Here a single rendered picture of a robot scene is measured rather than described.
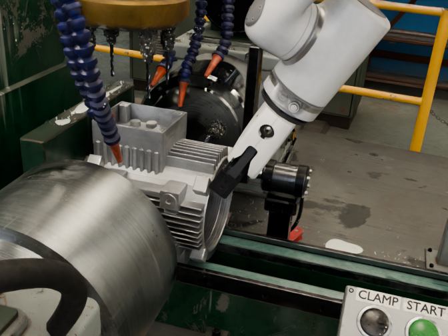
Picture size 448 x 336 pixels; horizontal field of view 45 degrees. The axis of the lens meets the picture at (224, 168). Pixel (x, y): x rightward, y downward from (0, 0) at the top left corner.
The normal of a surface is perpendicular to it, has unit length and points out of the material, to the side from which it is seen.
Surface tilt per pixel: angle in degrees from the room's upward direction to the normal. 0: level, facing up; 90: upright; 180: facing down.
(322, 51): 99
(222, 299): 90
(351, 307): 39
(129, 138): 90
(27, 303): 0
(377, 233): 0
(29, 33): 90
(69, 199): 13
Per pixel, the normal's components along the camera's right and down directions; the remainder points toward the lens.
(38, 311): 0.06, -0.90
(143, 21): 0.39, 0.43
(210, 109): -0.28, 0.40
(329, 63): -0.03, 0.56
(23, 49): 0.96, 0.18
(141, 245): 0.85, -0.33
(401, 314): -0.13, -0.44
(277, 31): -0.11, 0.77
